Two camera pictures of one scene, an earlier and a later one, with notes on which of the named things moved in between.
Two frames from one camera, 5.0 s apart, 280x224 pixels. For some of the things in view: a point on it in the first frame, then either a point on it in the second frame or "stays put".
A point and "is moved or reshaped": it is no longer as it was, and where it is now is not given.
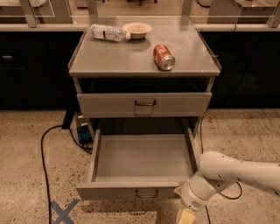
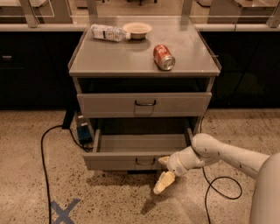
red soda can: x=163 y=58 stays put
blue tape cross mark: x=63 y=214 stays put
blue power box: x=83 y=129 stays put
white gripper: x=192 y=199 → x=175 y=164
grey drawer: x=146 y=164 is moved or reshaped
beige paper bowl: x=137 y=30 stays put
